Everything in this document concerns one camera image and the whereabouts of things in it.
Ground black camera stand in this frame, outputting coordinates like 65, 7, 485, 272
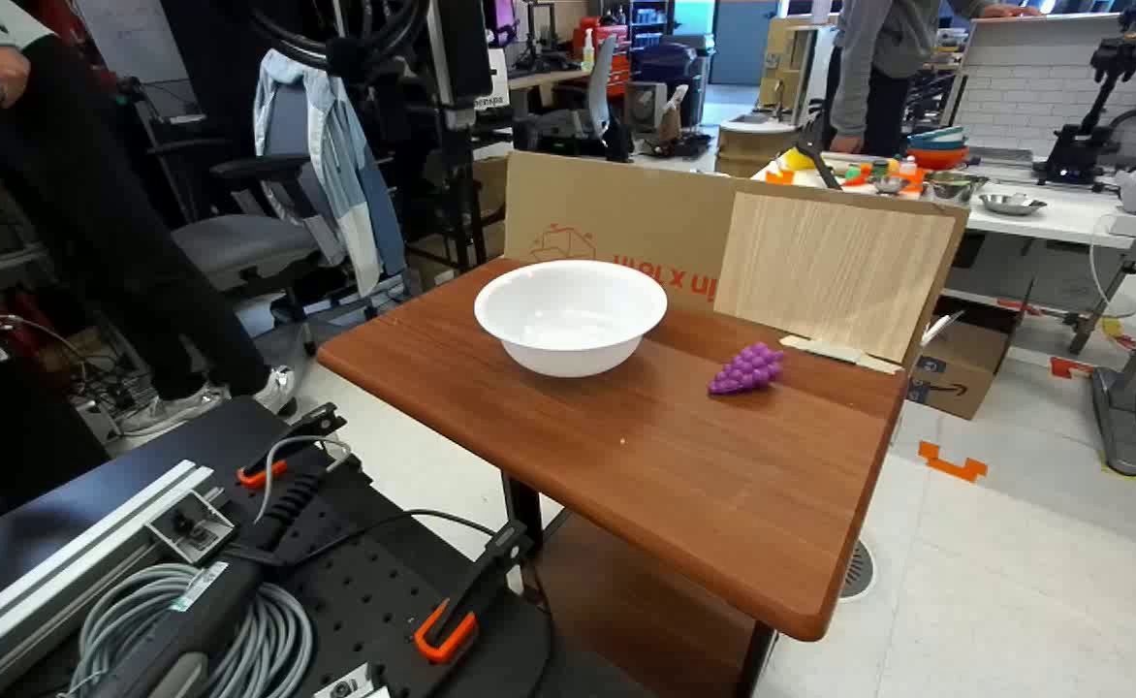
1034, 5, 1136, 189

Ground hanging light blue jacket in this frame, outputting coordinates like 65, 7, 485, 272
248, 46, 411, 300

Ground brown printed cardboard panel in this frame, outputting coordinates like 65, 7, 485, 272
501, 148, 739, 316

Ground orange toy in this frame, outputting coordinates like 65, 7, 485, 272
893, 151, 939, 203

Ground grey coiled cable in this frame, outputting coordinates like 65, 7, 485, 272
65, 560, 317, 698

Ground black table leg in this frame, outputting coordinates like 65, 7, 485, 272
497, 471, 550, 601

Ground white work table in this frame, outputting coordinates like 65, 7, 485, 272
743, 151, 1136, 257

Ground purple toy grape bunch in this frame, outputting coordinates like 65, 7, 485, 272
707, 339, 790, 400

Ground yellow toy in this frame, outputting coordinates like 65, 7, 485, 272
762, 144, 828, 189

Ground light wooden board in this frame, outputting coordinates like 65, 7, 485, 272
711, 184, 974, 382

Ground white plastic bowl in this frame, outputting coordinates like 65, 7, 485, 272
468, 257, 669, 384

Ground silver aluminium rail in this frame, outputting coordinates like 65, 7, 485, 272
0, 455, 223, 689

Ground small metal bowl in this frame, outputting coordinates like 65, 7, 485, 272
977, 184, 1052, 223

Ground black clamp with orange trigger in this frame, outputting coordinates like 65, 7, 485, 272
86, 400, 354, 698

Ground small brown cardboard box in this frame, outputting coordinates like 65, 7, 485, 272
902, 300, 1034, 422

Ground grey metal stand leg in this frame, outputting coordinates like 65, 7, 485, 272
1085, 276, 1136, 480

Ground person in grey top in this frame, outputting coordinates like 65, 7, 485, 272
824, 0, 954, 159

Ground grey office chair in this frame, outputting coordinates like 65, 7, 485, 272
137, 73, 340, 340

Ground person in black trousers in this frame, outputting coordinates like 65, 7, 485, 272
0, 0, 302, 418

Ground black clamp with orange grip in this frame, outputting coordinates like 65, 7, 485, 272
411, 515, 536, 670

